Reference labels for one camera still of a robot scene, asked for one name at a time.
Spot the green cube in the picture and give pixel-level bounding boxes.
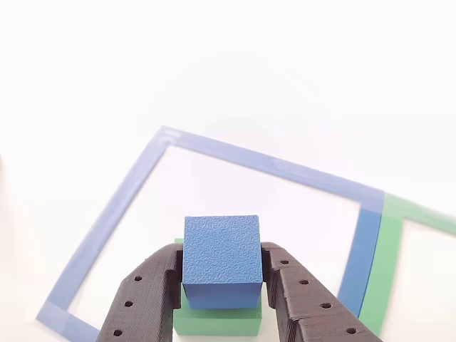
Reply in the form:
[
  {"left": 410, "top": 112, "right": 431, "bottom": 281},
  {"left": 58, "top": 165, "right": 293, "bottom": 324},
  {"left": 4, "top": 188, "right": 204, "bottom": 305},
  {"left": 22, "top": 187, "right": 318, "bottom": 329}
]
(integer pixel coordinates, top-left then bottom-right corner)
[{"left": 172, "top": 237, "right": 264, "bottom": 337}]

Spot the small blue cube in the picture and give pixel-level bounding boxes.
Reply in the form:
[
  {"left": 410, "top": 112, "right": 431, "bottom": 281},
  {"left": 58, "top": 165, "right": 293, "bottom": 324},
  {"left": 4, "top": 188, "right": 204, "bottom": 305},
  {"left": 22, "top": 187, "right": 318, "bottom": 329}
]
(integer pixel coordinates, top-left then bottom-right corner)
[{"left": 182, "top": 214, "right": 265, "bottom": 310}]

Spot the blue tape square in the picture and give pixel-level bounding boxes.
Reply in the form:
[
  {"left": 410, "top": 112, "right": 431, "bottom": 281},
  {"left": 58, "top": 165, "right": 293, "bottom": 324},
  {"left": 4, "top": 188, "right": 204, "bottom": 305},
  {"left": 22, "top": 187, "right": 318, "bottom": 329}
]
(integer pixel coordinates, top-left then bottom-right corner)
[{"left": 35, "top": 125, "right": 385, "bottom": 342}]

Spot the green tape square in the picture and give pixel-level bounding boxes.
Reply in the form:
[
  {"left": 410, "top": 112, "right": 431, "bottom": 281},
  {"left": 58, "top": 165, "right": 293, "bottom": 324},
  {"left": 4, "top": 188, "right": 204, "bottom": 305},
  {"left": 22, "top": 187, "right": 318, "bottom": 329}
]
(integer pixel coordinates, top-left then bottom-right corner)
[{"left": 358, "top": 192, "right": 456, "bottom": 338}]

